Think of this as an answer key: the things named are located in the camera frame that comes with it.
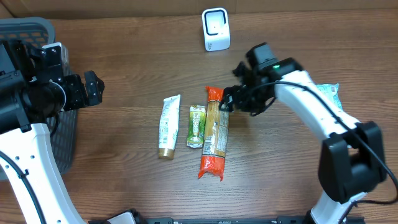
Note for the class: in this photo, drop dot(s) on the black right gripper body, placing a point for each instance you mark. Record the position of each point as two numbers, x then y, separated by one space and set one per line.
254 98

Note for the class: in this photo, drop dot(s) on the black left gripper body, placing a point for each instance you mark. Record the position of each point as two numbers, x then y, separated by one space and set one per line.
76 94

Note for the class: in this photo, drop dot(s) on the orange noodle package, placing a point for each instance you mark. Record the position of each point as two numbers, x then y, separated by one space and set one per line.
216 135

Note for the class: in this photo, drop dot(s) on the green snack pouch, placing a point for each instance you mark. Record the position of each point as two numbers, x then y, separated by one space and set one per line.
196 127

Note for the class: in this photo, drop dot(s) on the white cream tube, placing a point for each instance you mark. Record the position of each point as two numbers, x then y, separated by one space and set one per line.
168 127

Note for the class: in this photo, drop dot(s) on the teal wet wipes pack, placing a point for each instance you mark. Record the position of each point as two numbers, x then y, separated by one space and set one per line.
331 92

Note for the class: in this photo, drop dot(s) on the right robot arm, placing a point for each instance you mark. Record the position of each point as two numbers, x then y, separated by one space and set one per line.
352 153

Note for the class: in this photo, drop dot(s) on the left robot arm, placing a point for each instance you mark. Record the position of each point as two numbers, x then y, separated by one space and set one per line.
36 84

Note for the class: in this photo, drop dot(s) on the white barcode scanner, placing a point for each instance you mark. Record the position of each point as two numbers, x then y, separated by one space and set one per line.
216 29

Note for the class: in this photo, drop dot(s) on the dark grey plastic basket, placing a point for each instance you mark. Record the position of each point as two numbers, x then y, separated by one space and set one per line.
39 32

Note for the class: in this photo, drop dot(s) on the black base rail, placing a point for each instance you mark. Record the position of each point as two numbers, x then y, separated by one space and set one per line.
133 216

